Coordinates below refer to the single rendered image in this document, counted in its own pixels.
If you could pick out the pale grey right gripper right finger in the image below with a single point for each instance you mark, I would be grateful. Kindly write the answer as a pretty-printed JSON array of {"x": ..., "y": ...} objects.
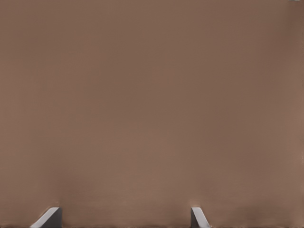
[{"x": 198, "y": 218}]

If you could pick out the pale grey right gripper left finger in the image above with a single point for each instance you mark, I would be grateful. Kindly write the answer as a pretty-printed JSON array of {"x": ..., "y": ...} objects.
[{"x": 50, "y": 219}]

